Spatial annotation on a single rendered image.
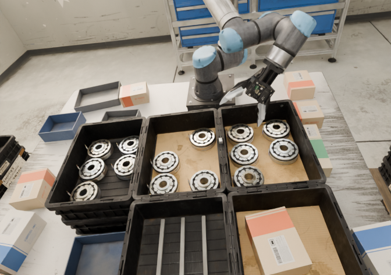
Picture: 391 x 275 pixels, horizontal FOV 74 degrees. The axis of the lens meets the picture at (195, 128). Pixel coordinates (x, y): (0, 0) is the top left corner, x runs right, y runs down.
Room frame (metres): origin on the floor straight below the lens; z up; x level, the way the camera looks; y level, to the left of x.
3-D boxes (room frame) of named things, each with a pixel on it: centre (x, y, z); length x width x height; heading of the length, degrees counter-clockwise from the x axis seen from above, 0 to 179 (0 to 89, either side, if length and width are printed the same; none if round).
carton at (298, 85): (1.09, -0.59, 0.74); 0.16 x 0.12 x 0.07; 171
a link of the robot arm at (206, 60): (1.11, -0.12, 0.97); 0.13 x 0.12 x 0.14; 102
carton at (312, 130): (0.65, -0.48, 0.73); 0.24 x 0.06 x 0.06; 168
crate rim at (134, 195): (0.64, 0.07, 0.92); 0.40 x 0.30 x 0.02; 172
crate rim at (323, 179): (0.60, -0.23, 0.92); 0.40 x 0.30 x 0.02; 172
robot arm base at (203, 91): (1.12, -0.11, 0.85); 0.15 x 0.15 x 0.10
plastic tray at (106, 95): (1.39, 0.55, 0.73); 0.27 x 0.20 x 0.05; 91
